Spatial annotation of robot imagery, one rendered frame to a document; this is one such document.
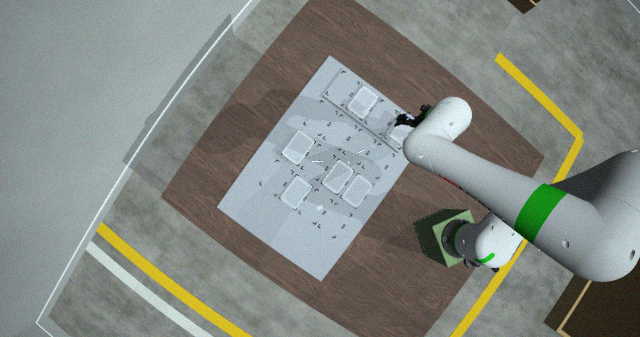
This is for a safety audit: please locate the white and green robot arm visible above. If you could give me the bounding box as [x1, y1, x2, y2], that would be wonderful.
[402, 97, 640, 282]

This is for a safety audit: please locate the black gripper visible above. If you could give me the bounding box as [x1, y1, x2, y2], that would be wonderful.
[394, 112, 419, 127]

